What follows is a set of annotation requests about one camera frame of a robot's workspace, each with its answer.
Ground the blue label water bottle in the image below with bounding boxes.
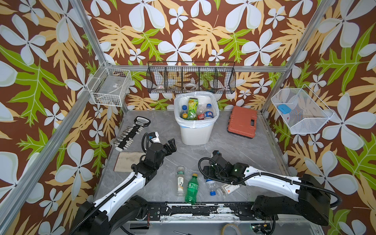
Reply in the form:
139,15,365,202
206,179,216,196
180,105,188,118

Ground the clear bottle white label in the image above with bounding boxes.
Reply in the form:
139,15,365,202
215,184,240,197

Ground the green soda bottle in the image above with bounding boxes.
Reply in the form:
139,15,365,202
182,113,189,120
185,173,199,205

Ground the white label drink bottle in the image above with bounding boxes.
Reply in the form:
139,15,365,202
177,166,185,197

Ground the red label soda bottle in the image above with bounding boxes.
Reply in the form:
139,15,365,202
196,104,206,120

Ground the tall green yellow bottle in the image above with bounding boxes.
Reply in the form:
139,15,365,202
188,98,198,120

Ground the blue cap water bottle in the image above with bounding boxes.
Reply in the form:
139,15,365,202
204,103,214,119

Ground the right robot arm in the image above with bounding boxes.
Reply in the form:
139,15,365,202
198,150,342,226

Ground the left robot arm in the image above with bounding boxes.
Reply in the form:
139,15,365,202
69,138,177,235

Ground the white plastic trash bin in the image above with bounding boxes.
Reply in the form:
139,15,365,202
180,104,214,146

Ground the clear bin liner bag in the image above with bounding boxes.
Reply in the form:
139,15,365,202
174,91,219,128

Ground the black screwdriver bit holder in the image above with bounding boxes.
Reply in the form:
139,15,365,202
113,116,151,152

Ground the red plastic tool case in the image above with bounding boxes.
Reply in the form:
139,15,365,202
227,106,258,139

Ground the tape roll foreground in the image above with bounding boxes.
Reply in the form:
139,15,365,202
220,223,242,235

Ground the clear tape roll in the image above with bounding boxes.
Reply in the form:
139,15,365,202
184,83,198,91

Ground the blue object in basket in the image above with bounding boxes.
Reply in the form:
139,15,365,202
277,104,292,115

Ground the white mesh basket right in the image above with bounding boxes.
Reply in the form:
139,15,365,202
271,85,334,135

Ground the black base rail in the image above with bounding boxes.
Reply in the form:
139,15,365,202
142,202,279,221

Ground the white wire basket left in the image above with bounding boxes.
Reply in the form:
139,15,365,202
87,62,132,107

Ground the black wire wall basket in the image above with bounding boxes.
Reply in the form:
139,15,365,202
146,61,237,94

